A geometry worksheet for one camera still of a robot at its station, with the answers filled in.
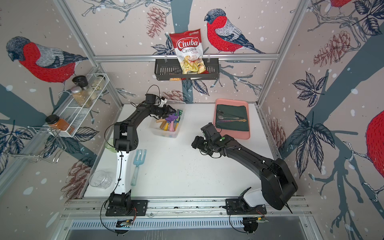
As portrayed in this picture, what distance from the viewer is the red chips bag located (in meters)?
0.83

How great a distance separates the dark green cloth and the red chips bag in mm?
399

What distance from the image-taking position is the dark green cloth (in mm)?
1088

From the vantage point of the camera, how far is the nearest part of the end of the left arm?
3.02 ft
